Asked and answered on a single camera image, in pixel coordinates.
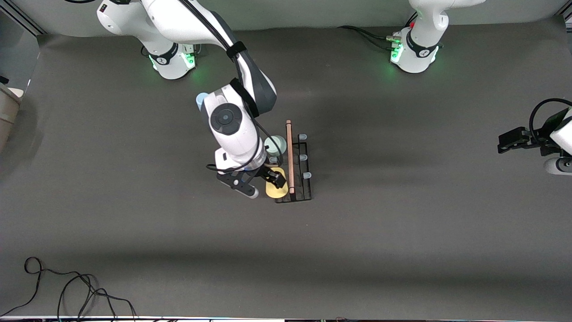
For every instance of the beige box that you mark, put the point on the beige box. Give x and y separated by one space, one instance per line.
9 112

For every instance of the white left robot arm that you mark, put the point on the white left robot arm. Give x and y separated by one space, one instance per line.
420 49

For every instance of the light blue plastic cup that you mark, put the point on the light blue plastic cup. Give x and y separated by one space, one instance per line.
201 100

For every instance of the yellow plastic cup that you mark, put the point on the yellow plastic cup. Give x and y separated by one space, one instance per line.
275 192

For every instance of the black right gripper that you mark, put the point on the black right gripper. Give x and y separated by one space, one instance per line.
264 171

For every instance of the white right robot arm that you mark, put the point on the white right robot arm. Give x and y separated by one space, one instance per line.
232 134

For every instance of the dark metal frame rail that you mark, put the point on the dark metal frame rail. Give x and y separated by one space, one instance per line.
565 16
27 20

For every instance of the pale green plastic cup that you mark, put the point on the pale green plastic cup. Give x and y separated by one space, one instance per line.
275 144

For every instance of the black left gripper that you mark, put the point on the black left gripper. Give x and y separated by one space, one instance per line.
536 138

